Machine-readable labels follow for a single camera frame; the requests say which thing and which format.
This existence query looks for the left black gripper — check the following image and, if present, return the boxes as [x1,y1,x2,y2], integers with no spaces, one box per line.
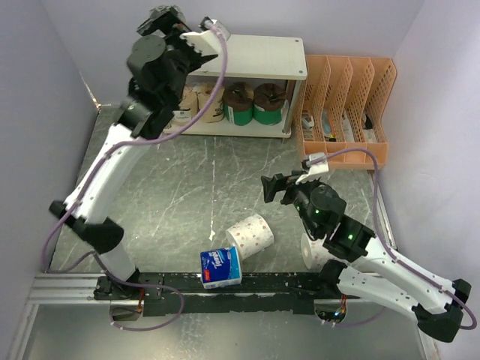
[139,5,214,106]

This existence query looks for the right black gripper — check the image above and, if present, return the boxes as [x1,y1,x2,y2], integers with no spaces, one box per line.
[262,169,321,236]

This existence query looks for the grey paper roll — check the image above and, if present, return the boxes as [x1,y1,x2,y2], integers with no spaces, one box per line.
[136,5,186,36]

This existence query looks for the tan barcode paper roll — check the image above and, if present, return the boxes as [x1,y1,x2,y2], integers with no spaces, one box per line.
[166,85,199,130]

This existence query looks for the white dotted paper roll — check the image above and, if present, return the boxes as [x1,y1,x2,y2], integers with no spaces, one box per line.
[301,233,335,271]
[226,214,275,260]

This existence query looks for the tan cartoon paper roll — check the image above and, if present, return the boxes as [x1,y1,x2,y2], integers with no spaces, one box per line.
[197,82,224,123]

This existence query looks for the green brown paper roll labelled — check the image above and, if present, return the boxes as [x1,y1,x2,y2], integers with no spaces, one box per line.
[253,83,286,125]

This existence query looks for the blue Tempo tissue pack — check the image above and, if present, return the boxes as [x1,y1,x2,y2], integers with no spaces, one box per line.
[199,247,242,290]

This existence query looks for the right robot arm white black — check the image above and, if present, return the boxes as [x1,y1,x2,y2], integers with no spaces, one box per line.
[261,171,471,343]

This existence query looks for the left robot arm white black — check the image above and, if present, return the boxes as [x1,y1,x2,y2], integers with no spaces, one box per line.
[49,19,228,299]

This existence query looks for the beige two-tier shelf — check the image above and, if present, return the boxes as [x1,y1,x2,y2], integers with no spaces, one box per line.
[184,34,308,139]

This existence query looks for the orange plastic file organizer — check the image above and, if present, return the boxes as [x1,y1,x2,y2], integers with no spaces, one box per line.
[293,55,397,170]

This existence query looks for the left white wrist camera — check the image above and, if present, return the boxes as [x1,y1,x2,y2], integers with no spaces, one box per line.
[180,16,230,56]

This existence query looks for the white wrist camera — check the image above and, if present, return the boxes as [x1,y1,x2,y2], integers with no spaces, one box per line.
[295,152,329,185]
[180,16,230,56]

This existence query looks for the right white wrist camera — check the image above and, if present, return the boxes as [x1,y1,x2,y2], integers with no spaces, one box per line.
[295,152,329,185]

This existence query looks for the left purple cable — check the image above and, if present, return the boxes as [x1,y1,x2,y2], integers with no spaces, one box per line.
[40,26,230,332]

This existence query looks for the purple cable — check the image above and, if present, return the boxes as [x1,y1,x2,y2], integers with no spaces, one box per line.
[40,26,230,332]
[307,147,478,332]

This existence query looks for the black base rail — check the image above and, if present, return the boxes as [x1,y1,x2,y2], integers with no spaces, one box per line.
[93,271,361,318]

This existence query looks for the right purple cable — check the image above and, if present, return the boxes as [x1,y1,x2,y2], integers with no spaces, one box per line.
[307,147,478,332]

